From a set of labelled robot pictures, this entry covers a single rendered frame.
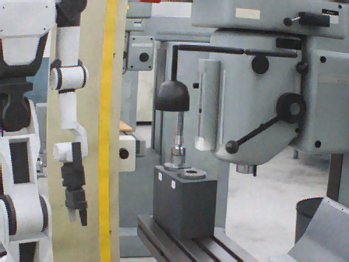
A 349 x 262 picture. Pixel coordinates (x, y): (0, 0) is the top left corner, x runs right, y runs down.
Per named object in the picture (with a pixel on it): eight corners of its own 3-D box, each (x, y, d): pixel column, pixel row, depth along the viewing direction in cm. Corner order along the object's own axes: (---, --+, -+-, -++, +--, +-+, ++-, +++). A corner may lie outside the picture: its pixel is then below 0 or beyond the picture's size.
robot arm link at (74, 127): (60, 161, 191) (57, 123, 191) (82, 158, 197) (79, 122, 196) (67, 161, 186) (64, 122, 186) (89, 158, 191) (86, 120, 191)
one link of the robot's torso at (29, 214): (0, 236, 175) (-16, 107, 179) (42, 231, 186) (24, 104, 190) (11, 236, 163) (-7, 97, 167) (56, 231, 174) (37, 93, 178)
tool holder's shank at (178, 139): (171, 146, 183) (173, 111, 181) (177, 144, 185) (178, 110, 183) (180, 147, 181) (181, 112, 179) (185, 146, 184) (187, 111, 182)
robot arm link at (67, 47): (45, 88, 190) (47, 28, 186) (76, 86, 198) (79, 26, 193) (55, 90, 181) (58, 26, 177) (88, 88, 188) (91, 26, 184)
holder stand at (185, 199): (180, 240, 172) (182, 178, 168) (152, 218, 191) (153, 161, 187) (214, 235, 177) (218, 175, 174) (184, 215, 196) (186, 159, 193)
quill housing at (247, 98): (229, 171, 126) (237, 28, 120) (196, 151, 145) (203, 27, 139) (301, 167, 133) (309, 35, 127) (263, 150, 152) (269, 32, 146)
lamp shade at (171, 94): (148, 108, 118) (149, 79, 116) (167, 106, 124) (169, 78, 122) (176, 112, 114) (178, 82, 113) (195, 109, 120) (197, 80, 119)
